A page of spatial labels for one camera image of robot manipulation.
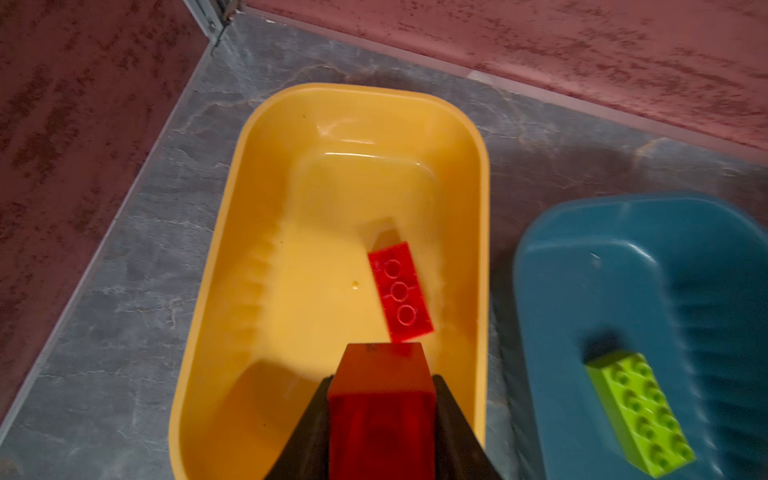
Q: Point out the yellow plastic bin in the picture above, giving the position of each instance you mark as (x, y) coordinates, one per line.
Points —
(323, 174)

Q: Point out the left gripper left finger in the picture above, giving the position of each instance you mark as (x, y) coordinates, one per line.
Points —
(306, 453)

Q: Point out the teal plastic bin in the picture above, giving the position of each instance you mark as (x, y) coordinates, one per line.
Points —
(680, 279)

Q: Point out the red long brick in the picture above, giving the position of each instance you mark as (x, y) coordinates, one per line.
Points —
(402, 299)

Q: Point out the red brick cluster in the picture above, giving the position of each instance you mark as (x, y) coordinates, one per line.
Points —
(382, 406)

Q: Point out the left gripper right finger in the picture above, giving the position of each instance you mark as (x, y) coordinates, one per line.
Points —
(458, 453)

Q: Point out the left corner aluminium post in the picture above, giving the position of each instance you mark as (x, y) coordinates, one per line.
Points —
(213, 16)

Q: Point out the green brick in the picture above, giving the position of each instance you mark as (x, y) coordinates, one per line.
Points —
(637, 409)

